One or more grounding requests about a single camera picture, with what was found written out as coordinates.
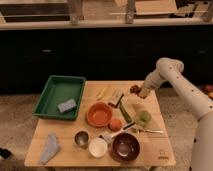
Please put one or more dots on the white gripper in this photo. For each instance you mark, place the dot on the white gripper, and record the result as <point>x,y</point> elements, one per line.
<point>144,92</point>

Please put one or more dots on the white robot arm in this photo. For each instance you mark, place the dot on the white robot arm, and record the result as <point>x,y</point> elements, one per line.
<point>201,106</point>

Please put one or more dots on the orange bowl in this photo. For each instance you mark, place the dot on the orange bowl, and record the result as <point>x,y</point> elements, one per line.
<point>99,115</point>

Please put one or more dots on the purple bowl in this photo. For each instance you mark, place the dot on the purple bowl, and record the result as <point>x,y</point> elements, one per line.
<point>125,148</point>

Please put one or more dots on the green cup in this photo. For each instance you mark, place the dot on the green cup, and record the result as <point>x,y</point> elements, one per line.
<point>144,117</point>

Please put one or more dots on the brown white snack bar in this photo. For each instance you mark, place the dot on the brown white snack bar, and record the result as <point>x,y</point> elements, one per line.
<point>115,98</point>

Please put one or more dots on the black white marker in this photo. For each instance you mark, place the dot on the black white marker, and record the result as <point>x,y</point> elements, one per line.
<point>129,125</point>

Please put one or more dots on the yellow banana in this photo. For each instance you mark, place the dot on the yellow banana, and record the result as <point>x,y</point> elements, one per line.
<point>102,93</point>

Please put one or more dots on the metal spoon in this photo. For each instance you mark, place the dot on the metal spoon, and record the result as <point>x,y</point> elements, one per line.
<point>149,131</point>

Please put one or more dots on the orange fruit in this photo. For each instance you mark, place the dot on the orange fruit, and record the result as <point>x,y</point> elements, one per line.
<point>115,125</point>

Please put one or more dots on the white measuring scoop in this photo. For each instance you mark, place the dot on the white measuring scoop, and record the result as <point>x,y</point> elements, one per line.
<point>108,137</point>

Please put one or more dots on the small metal cup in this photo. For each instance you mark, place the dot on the small metal cup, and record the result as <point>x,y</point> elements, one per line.
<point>81,139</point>

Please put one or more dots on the blue sponge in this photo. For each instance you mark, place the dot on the blue sponge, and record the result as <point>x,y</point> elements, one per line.
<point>67,106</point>

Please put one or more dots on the green plastic tray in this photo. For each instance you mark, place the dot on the green plastic tray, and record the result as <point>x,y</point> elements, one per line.
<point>57,90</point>

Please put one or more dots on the blue folded cloth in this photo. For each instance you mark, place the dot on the blue folded cloth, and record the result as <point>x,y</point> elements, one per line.
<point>51,148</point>

